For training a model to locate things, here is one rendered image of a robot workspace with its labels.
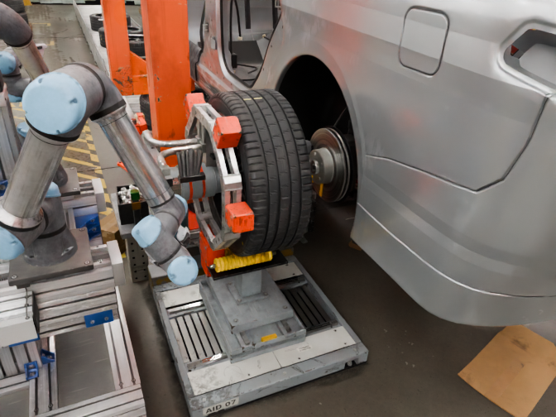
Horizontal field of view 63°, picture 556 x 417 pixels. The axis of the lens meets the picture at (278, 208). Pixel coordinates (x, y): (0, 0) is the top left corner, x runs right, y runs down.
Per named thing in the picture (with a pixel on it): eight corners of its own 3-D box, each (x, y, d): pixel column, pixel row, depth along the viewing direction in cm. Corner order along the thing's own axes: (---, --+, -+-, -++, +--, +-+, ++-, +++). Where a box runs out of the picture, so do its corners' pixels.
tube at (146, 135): (202, 148, 172) (201, 122, 167) (150, 154, 165) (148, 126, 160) (190, 132, 186) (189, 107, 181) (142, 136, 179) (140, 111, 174)
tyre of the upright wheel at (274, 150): (333, 208, 151) (275, 52, 172) (269, 220, 142) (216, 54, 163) (277, 266, 208) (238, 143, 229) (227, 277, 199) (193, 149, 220)
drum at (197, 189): (224, 200, 178) (224, 168, 171) (170, 209, 170) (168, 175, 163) (213, 185, 189) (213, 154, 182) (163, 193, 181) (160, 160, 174)
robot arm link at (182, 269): (184, 250, 112) (206, 273, 116) (178, 239, 123) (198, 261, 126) (160, 270, 111) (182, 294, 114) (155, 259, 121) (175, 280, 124)
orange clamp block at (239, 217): (245, 218, 161) (254, 230, 154) (223, 221, 158) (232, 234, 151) (245, 200, 158) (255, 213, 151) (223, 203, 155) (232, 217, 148)
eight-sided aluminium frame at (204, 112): (241, 271, 173) (243, 137, 145) (224, 275, 170) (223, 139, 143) (201, 204, 215) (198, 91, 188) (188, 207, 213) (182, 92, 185)
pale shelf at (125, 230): (157, 233, 220) (157, 227, 218) (122, 240, 214) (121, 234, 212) (142, 194, 253) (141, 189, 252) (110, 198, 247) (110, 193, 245)
